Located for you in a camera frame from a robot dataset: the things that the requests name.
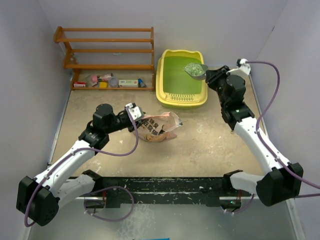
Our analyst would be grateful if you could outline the silver metal scoop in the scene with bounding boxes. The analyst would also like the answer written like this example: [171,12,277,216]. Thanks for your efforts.
[183,63,209,81]

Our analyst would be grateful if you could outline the pink cat litter bag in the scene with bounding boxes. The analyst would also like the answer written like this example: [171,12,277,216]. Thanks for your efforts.
[137,111,183,143]

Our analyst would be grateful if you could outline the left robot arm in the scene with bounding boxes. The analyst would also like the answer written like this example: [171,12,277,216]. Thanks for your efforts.
[16,103,144,228]

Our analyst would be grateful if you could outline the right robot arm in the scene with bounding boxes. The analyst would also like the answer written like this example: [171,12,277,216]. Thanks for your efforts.
[205,63,304,207]

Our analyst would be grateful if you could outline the green litter pellets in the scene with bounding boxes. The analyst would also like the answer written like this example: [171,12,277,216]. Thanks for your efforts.
[183,63,206,77]

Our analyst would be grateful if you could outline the pale green long box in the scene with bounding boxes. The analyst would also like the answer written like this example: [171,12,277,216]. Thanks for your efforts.
[118,79,139,88]

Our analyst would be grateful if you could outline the yellow green litter box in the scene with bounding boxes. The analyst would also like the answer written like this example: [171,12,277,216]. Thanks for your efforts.
[155,49,208,109]

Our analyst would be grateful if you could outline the red white small box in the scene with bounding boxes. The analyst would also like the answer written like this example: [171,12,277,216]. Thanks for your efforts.
[73,81,87,88]

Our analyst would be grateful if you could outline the blue grey bottle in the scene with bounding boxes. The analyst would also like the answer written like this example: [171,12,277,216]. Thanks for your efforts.
[138,78,147,88]

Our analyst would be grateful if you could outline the clear plastic cup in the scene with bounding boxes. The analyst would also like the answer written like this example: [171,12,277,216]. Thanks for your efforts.
[108,76,119,88]

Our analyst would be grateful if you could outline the yellow small block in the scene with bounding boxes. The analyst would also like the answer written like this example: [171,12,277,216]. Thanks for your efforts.
[98,81,108,89]

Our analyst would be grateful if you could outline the pink small package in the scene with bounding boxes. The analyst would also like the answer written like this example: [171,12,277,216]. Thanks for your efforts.
[91,75,99,83]

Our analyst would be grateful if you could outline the brown wooden shelf rack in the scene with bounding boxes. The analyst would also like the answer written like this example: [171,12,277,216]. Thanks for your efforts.
[53,26,156,91]

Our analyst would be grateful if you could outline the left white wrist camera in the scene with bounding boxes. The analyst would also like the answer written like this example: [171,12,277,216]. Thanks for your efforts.
[125,102,145,122]

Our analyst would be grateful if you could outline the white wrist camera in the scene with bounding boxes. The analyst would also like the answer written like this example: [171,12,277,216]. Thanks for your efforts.
[226,58,251,77]
[125,102,145,122]

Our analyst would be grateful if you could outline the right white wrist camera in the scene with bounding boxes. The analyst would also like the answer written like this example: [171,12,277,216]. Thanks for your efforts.
[226,58,251,77]

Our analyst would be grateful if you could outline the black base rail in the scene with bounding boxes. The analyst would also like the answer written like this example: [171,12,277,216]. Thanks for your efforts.
[82,177,250,208]

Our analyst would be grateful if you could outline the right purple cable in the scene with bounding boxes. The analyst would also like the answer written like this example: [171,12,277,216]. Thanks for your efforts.
[223,59,320,216]

